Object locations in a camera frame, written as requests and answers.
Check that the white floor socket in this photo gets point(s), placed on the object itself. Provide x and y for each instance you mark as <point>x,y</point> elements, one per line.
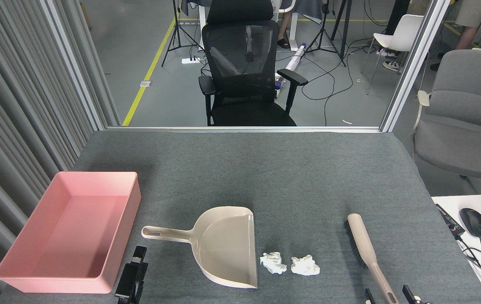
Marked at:
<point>145,83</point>

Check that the white roll blue end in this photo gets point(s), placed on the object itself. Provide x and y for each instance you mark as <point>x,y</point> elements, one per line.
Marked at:
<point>296,59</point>

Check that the beige plastic dustpan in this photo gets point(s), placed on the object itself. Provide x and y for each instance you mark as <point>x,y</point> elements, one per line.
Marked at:
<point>223,245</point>

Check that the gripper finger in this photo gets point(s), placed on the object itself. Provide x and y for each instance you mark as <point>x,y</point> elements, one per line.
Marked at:
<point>411,297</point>
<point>370,297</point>

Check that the black computer mouse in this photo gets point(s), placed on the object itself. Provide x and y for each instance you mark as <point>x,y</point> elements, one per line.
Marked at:
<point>473,223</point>

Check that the white power strip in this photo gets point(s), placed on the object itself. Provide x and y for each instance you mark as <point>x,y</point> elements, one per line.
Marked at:
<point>190,60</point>

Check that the grey pleated curtain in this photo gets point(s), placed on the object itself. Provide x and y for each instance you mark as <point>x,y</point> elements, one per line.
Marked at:
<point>4,105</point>

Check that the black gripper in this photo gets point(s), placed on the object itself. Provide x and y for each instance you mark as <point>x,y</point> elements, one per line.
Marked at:
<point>127,300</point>

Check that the black box red button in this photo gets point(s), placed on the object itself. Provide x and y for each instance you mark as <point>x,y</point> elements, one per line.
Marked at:
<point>449,219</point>

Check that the pink plastic bin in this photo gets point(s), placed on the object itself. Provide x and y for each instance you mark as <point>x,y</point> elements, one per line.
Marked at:
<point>71,228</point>

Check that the white plastic chair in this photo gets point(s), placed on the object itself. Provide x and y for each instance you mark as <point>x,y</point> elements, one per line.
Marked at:
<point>401,36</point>

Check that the silver aluminium post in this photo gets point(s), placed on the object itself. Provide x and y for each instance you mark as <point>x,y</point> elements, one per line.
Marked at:
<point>78,67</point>
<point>414,63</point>

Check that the white paper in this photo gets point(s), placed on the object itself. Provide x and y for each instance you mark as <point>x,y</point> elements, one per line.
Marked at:
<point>273,262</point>
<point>304,266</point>

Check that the black mesh office chair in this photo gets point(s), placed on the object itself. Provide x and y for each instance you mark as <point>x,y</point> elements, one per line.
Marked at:
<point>240,109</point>

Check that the beige brush black bristles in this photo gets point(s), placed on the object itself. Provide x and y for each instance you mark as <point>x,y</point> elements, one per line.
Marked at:
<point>363,240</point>

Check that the silver table edge rail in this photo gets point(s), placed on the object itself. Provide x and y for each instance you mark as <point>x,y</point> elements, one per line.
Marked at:
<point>244,129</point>

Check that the black tripod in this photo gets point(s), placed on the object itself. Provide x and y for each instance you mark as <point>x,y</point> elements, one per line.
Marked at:
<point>325,25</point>
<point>176,21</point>

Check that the grey upholstered chair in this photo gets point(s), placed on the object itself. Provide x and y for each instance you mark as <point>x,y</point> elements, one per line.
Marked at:
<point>464,143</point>

